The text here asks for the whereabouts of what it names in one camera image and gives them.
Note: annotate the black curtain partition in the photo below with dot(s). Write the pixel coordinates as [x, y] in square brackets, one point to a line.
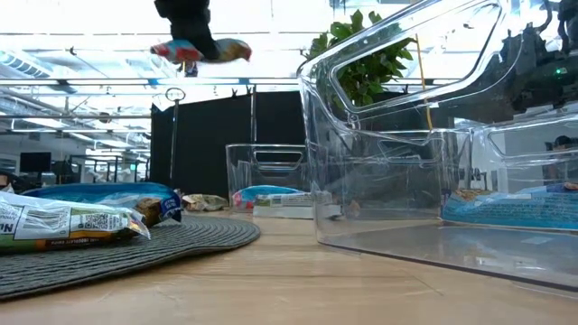
[203, 144]

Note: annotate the person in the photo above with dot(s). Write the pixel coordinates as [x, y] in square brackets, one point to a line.
[562, 142]

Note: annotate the clear plastic bin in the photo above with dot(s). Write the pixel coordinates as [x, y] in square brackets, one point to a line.
[408, 189]
[406, 253]
[239, 167]

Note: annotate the white green granola bar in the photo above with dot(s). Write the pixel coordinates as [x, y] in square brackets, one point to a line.
[54, 221]

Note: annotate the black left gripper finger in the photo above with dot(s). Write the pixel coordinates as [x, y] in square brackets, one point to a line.
[194, 36]

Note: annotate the black light stand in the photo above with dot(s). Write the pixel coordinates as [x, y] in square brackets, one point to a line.
[174, 135]

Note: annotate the round grey woven placemat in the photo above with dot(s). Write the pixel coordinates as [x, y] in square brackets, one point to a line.
[135, 257]

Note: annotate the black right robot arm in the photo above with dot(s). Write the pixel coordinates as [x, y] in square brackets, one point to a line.
[569, 18]

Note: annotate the black overhead camera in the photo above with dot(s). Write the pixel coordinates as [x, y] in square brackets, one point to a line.
[192, 70]

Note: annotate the green plant in black pot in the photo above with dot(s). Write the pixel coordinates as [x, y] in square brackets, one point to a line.
[366, 77]

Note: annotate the black monitor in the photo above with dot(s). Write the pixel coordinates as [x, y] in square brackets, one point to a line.
[35, 162]

